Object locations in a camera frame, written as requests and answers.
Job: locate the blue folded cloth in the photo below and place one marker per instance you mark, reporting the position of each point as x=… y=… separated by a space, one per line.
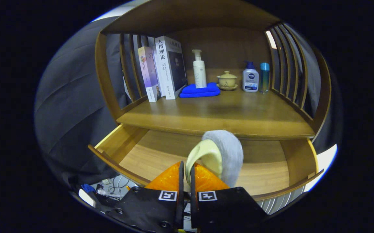
x=203 y=91

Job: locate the wooden countertop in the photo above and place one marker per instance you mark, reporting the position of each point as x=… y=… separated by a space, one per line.
x=232 y=110

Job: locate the yellow lidded teacup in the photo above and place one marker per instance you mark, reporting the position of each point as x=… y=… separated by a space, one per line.
x=227 y=81

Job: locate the wooden cabinet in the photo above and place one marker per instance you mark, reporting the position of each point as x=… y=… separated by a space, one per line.
x=222 y=45

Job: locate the white ribbed panel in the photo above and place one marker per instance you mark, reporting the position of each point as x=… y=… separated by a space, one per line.
x=277 y=204

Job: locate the thick white black book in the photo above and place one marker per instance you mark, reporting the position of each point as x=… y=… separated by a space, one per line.
x=166 y=71

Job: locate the teal bottle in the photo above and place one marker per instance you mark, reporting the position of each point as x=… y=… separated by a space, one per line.
x=264 y=79

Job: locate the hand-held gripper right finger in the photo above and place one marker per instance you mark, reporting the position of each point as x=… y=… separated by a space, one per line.
x=193 y=194

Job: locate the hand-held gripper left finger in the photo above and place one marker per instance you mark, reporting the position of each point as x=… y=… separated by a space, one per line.
x=181 y=187

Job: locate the wooden drawer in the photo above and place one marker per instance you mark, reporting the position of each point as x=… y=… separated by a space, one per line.
x=161 y=152

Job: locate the white blue pump bottle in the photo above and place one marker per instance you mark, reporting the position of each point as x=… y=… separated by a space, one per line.
x=250 y=81

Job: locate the black backdrop cloth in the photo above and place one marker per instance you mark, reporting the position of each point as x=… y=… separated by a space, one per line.
x=70 y=97

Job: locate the purple white book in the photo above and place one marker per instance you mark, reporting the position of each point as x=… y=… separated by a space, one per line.
x=148 y=74

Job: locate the thin white book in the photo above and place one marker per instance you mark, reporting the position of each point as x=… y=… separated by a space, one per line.
x=151 y=53

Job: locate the tall white pump bottle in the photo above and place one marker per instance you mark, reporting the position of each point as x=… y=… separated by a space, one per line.
x=200 y=74

